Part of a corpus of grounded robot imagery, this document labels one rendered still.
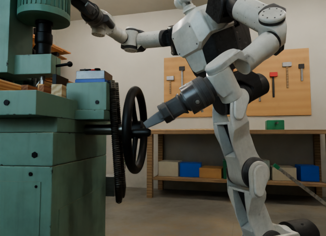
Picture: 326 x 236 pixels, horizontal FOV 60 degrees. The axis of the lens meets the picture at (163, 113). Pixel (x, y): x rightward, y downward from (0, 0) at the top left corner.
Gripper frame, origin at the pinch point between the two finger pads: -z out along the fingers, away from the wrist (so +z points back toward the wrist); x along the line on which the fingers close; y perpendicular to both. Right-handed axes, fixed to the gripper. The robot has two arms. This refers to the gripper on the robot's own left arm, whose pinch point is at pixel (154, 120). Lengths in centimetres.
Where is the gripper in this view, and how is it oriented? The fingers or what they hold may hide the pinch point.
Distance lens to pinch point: 82.3
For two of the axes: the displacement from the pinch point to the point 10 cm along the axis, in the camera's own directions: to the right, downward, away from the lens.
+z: 8.6, -5.0, -0.7
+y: -5.0, -8.6, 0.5
